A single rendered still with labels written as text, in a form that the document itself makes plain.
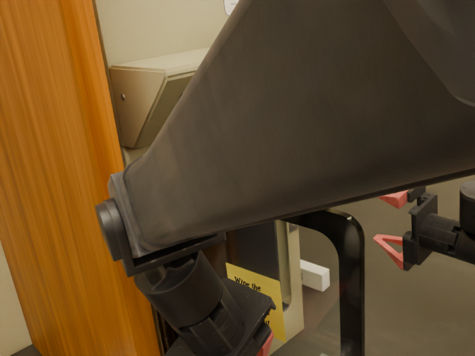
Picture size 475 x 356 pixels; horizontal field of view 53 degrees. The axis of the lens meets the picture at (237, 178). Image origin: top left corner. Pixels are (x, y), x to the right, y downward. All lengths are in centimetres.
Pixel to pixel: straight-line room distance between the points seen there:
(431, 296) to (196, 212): 96
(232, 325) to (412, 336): 62
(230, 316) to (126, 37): 35
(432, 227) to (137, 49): 50
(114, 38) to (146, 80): 9
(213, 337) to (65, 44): 29
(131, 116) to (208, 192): 41
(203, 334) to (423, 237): 46
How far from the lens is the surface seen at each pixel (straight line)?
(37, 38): 54
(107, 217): 34
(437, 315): 107
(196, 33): 66
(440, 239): 78
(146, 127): 56
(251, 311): 46
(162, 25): 63
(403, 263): 84
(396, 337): 100
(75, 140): 52
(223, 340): 43
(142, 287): 39
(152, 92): 52
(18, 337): 115
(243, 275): 53
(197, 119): 15
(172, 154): 19
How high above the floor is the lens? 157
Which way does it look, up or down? 21 degrees down
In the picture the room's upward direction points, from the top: 6 degrees counter-clockwise
